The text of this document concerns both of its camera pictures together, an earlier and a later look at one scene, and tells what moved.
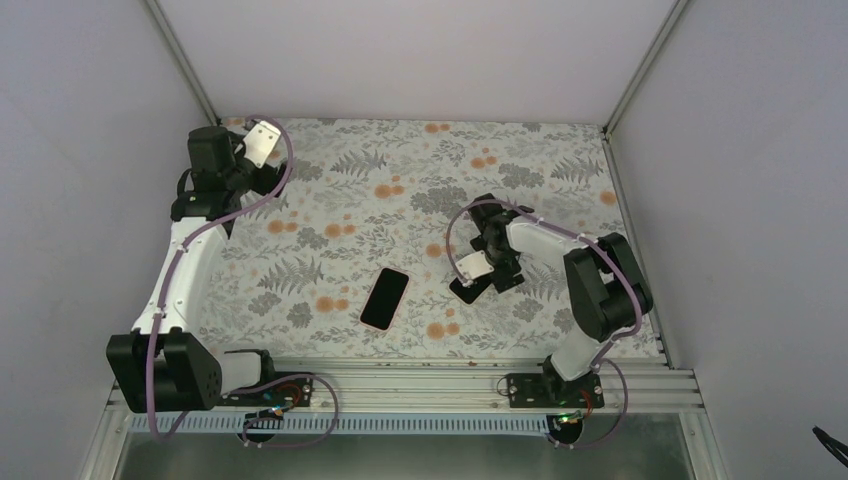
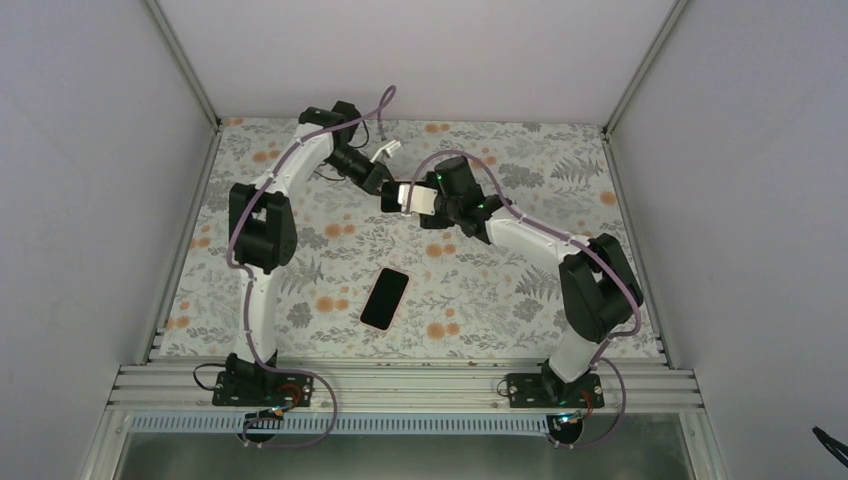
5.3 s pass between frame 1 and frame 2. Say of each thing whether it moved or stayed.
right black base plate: stayed
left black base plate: stayed
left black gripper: moved
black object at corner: stayed
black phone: moved
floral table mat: stayed
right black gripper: moved
